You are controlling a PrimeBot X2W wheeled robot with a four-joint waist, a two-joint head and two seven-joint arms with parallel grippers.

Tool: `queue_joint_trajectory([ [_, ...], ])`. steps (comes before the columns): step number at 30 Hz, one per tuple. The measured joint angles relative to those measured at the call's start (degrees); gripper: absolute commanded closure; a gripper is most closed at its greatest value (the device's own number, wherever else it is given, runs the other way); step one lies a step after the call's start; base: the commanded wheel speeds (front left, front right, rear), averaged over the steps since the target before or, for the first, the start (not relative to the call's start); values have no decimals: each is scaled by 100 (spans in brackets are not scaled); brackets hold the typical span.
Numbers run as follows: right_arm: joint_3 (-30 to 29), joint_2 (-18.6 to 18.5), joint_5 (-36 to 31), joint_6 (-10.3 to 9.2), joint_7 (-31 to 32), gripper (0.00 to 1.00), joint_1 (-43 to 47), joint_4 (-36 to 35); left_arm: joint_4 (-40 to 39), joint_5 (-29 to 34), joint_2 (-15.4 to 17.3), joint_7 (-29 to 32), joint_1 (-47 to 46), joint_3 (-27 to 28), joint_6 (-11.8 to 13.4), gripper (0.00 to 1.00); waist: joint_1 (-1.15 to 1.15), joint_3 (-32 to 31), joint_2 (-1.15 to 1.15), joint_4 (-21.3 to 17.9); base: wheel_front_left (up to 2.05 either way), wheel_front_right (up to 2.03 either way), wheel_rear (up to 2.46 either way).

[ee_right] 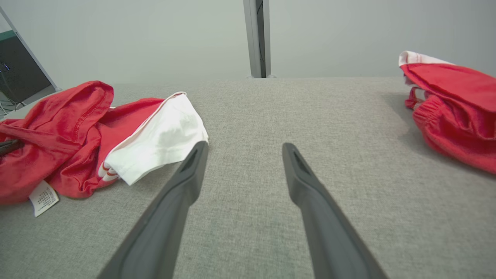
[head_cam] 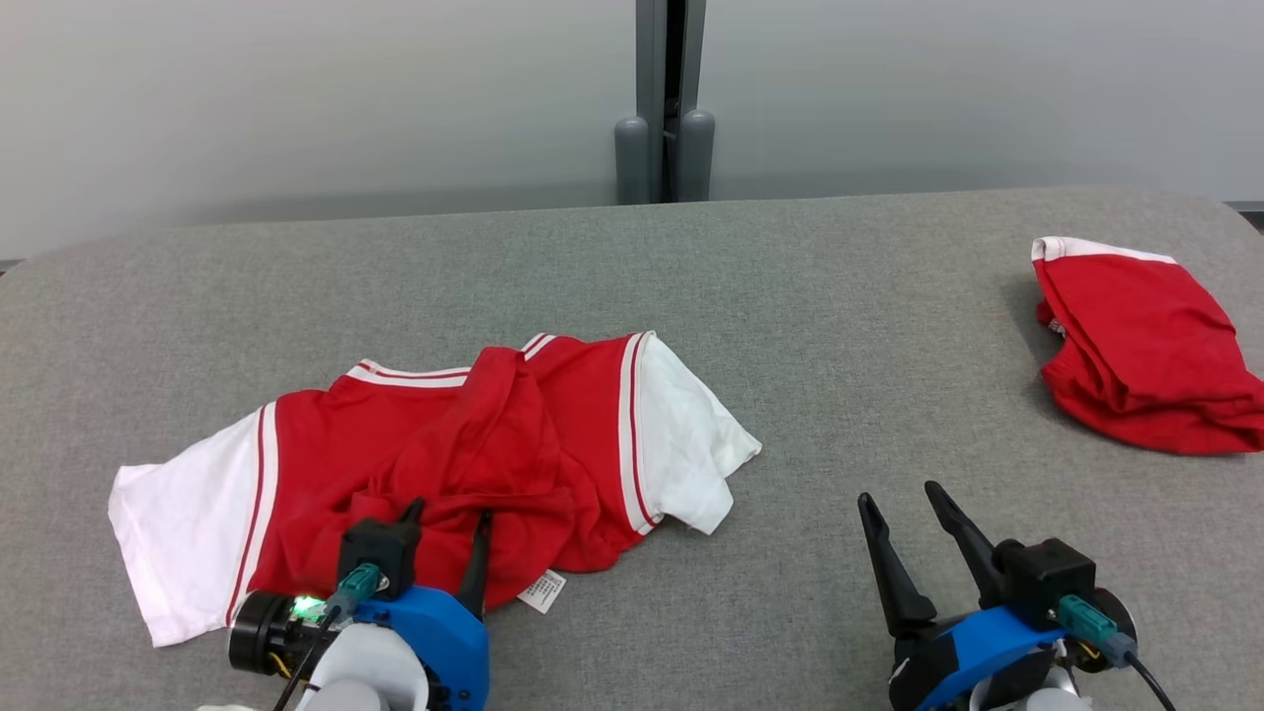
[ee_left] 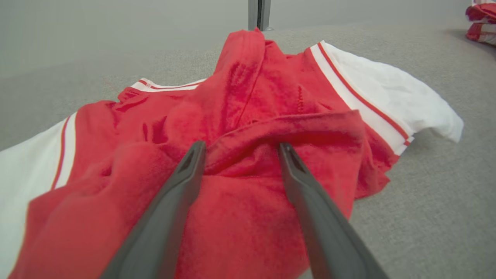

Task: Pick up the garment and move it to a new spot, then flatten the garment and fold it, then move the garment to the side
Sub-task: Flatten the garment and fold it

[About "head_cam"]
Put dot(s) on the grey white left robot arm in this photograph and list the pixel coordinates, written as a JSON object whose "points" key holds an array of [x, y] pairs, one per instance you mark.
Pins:
{"points": [[341, 699]]}

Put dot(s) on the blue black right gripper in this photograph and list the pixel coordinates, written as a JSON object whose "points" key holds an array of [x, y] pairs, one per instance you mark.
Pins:
{"points": [[963, 652]]}

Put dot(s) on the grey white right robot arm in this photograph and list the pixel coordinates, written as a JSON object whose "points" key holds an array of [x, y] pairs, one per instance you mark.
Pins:
{"points": [[1047, 701]]}

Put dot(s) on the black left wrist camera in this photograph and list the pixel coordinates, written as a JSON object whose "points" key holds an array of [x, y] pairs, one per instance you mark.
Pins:
{"points": [[380, 548]]}

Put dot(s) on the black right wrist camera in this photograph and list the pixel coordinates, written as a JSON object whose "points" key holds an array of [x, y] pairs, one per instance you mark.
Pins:
{"points": [[1047, 578]]}

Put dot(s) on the grey fabric table cover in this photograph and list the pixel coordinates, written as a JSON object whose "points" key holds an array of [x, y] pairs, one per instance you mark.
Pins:
{"points": [[839, 375]]}

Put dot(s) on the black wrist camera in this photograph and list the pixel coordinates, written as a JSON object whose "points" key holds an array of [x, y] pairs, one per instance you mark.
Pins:
{"points": [[1047, 578], [380, 548]]}

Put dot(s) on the red shirt with white sleeves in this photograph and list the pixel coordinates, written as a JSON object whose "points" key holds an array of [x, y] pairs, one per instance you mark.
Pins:
{"points": [[444, 454]]}

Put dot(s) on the grey vertical partition post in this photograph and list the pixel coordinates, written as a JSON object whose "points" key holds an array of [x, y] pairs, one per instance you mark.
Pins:
{"points": [[652, 59]]}

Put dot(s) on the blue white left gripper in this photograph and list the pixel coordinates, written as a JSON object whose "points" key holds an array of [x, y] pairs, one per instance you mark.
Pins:
{"points": [[434, 642]]}

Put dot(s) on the red shorts with white stripe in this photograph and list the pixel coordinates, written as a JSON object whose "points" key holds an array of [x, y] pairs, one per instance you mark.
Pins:
{"points": [[1145, 346]]}

